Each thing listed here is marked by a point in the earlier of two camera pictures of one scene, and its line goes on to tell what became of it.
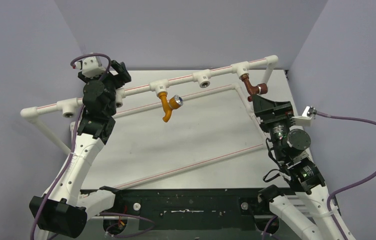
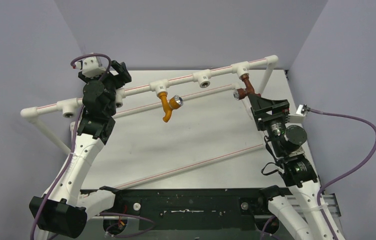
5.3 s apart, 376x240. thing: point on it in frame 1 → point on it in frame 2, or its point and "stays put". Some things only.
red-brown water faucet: (260, 89) → (241, 93)
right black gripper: (274, 111) stays put
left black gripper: (123, 77) stays put
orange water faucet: (174, 102) stays put
